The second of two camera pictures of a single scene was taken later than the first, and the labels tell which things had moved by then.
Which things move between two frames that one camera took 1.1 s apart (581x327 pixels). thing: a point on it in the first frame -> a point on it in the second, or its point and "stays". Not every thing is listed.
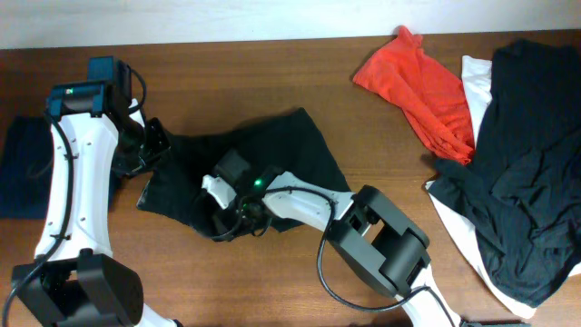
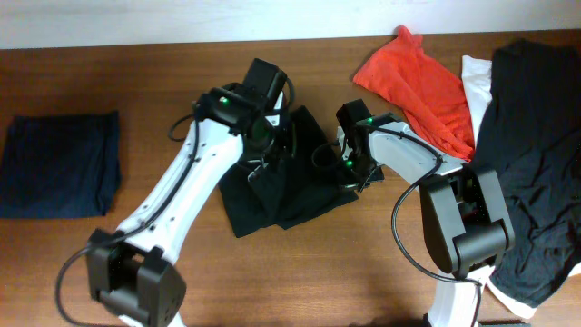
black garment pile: (521, 192) stays
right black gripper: (231, 222) -> (349, 181)
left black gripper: (162, 143) -> (282, 149)
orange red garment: (434, 99) stays
